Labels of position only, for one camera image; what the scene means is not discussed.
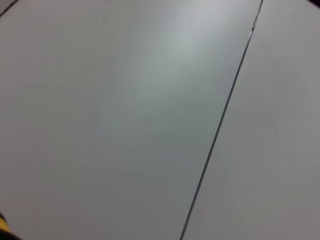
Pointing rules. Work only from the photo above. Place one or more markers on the yellow and dark green towel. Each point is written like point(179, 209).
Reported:
point(3, 225)

